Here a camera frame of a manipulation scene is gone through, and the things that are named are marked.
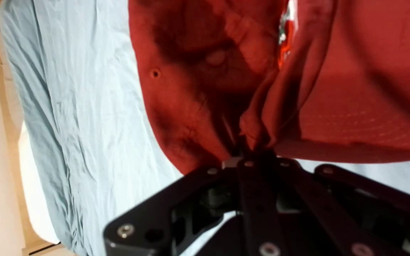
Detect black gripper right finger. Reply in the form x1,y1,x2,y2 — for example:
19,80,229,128
260,155,410,256

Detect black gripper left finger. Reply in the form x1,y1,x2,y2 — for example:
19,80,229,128
103,155,281,256

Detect red and black cap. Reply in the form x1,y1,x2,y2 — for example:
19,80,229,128
126,0,410,177

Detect light blue bed sheet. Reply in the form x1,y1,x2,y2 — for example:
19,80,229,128
0,0,410,256

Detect light wooden bed frame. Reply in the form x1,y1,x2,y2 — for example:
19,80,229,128
0,0,66,256

